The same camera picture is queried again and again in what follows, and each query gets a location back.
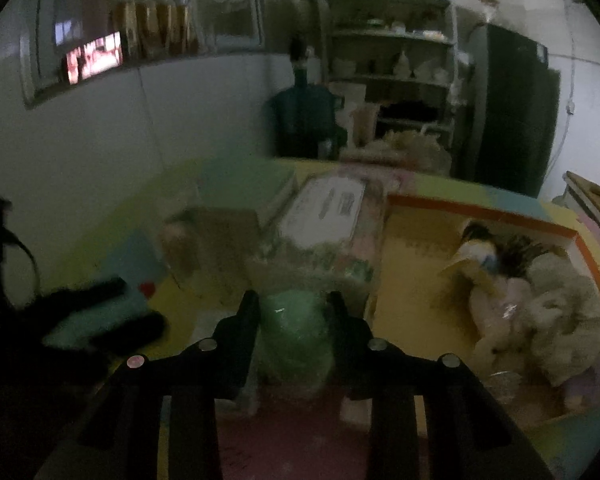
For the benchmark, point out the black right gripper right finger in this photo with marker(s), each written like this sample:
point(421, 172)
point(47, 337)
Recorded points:
point(428, 418)

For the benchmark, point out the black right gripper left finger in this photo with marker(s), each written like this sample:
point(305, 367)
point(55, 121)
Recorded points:
point(167, 403)

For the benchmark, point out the pink plush rabbit toy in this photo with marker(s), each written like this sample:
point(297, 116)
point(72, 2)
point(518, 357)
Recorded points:
point(499, 358)

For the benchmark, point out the green bubble wrap bag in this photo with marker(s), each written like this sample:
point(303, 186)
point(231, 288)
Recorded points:
point(295, 346)

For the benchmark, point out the cream teddy bear purple dress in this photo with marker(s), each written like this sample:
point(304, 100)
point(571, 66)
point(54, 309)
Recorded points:
point(583, 391)

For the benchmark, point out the orange-rimmed cardboard box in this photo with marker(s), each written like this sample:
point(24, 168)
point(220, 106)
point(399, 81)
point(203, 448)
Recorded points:
point(428, 316)

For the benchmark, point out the beige fluffy cloth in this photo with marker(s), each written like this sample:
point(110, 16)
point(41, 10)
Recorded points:
point(562, 319)

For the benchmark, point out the small doll dark hair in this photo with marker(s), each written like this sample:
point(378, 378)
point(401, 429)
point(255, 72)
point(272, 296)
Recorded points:
point(475, 263)

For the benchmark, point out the colourful foam play mat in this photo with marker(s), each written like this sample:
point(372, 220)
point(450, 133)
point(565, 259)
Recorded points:
point(149, 226)

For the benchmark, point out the floral tissue pack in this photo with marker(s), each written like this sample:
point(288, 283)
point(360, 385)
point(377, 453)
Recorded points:
point(327, 239)

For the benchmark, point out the white plastic bag of goods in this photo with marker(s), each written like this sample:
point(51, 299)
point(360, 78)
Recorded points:
point(414, 150)

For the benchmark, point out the teal box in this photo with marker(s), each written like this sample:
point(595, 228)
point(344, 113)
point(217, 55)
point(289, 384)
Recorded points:
point(257, 185)

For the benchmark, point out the black refrigerator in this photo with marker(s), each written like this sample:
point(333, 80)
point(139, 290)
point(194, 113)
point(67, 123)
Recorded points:
point(512, 107)

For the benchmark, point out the phone with lit screen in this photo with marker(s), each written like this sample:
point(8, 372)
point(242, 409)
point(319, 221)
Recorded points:
point(94, 58)

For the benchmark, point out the teal water jug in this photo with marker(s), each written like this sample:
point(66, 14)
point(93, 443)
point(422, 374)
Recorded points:
point(304, 114)

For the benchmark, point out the amber bottle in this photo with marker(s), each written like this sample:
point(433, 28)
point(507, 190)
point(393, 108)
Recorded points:
point(185, 39)
point(148, 28)
point(165, 17)
point(125, 24)

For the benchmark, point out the metal storage shelf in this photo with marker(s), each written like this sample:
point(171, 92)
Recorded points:
point(404, 53)

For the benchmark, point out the glass jar on refrigerator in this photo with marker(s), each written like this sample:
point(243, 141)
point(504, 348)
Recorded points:
point(490, 10)

